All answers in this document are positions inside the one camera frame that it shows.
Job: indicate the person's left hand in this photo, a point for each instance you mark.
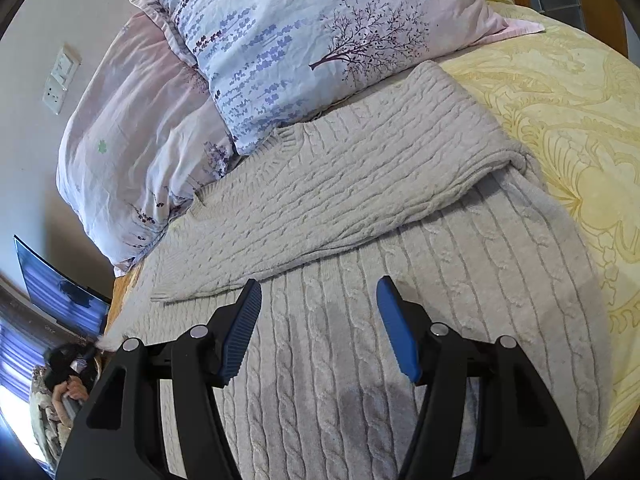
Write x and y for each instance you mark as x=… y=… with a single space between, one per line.
x=75 y=391

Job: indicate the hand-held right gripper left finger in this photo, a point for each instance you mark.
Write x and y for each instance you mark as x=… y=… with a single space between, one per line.
x=241 y=332

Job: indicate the white wall switch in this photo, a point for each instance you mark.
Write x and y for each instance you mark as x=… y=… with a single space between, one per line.
x=65 y=69

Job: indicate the pink floral pillow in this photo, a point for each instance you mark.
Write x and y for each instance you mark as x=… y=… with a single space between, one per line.
x=140 y=135

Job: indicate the flat screen television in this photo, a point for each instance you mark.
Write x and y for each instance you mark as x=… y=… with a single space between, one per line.
x=55 y=285

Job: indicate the yellow patterned bed sheet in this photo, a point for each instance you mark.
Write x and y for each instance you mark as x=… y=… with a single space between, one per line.
x=575 y=110

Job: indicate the white wall socket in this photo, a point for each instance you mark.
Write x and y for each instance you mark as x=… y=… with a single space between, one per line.
x=54 y=96

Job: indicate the blue curtain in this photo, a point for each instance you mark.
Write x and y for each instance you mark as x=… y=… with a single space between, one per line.
x=15 y=360

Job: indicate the tree print floral pillow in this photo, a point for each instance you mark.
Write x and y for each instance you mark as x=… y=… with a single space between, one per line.
x=300 y=35

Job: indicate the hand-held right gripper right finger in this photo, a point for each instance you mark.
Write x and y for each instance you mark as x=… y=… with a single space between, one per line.
x=400 y=332

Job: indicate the wooden headboard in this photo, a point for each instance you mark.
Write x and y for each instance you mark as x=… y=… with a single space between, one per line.
x=617 y=20

